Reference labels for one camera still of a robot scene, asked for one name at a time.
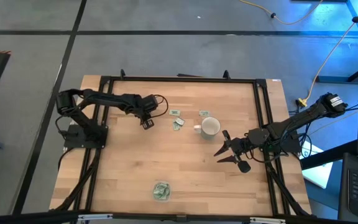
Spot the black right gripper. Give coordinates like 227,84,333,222
213,130,253,174

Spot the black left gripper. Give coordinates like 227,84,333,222
134,95,160,131

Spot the white mug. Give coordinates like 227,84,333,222
193,116,221,141

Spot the black overhead rig beam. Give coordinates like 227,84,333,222
0,210,358,224

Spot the white sheet with green logo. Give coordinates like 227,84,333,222
301,141,334,190

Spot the black camera cable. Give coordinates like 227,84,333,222
152,94,170,119

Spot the black aluminium table frame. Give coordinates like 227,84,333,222
50,68,312,218

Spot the silver beam bracket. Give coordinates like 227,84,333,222
249,217,287,224
77,213,114,222

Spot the yellow extension cable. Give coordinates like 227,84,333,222
296,0,358,108
239,0,324,26

